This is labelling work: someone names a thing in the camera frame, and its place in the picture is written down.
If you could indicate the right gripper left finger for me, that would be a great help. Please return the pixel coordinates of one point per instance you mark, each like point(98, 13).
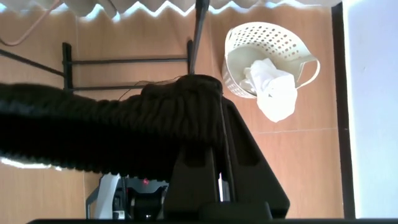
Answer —
point(189, 189)

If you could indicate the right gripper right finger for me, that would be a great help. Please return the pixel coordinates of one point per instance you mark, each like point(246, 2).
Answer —
point(264, 189)

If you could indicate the black shorts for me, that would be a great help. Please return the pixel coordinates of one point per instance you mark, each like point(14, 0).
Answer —
point(93, 130)

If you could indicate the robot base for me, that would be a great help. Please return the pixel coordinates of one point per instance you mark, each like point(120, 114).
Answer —
point(105, 193)

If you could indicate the white laundry basket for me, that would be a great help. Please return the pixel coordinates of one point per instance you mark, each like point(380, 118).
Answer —
point(237, 62)

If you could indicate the black clothes rack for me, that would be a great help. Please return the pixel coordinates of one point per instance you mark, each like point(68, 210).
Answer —
point(198, 31)

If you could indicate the white garment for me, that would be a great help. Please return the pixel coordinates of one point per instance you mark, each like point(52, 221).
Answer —
point(273, 93)

